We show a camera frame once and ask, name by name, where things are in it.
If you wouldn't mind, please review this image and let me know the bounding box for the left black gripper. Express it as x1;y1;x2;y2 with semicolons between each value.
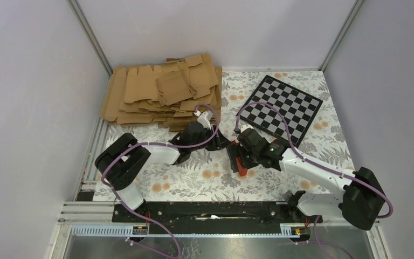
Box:
190;125;231;152

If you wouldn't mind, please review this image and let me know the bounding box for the red paper box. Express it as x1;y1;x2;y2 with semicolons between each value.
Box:
227;141;250;176

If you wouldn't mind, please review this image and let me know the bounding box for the stack of brown cardboard blanks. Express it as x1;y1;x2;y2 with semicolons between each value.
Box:
100;53;223;132

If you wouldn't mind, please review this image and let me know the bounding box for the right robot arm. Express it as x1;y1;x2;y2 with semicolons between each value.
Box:
226;127;392;230

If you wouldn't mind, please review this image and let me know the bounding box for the black white checkerboard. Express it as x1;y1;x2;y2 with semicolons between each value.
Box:
240;76;323;147

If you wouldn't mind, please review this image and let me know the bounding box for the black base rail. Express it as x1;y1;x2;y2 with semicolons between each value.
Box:
112;201;323;236

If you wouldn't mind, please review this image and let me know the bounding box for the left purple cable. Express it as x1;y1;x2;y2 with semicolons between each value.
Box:
100;104;220;259

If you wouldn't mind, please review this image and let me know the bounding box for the purple cable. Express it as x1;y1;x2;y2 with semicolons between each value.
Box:
234;101;394;259
100;104;220;259

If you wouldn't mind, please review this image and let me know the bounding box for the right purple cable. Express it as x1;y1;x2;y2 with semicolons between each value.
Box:
234;101;394;259

